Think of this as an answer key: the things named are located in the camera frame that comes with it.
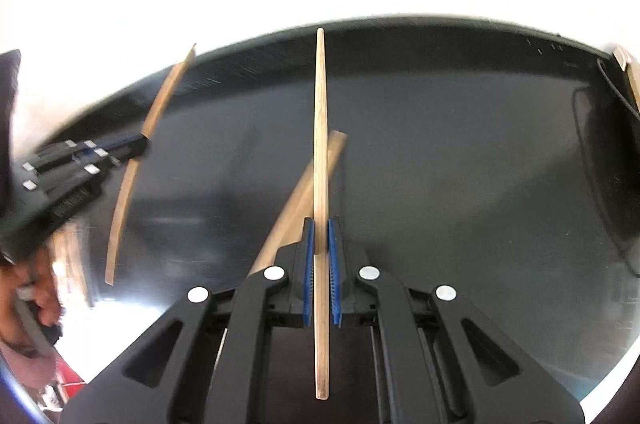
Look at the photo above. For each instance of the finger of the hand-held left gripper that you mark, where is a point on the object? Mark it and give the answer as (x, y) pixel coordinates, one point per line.
(112, 161)
(125, 140)

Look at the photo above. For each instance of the person's left hand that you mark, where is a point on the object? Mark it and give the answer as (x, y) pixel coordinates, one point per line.
(47, 299)

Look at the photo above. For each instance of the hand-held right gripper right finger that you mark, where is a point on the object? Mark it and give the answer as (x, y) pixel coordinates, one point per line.
(335, 274)

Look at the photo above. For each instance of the tapered wooden chopstick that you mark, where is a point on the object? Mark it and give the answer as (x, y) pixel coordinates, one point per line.
(120, 224)
(320, 129)

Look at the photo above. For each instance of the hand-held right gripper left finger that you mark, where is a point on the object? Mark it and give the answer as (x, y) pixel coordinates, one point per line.
(308, 274)

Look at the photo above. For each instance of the wooden stand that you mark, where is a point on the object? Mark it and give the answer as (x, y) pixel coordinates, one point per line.
(631, 74)

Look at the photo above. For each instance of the pink cloth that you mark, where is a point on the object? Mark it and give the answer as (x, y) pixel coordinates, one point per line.
(25, 366)

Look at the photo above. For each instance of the light wooden spoon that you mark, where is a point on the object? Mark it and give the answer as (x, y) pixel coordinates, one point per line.
(300, 199)

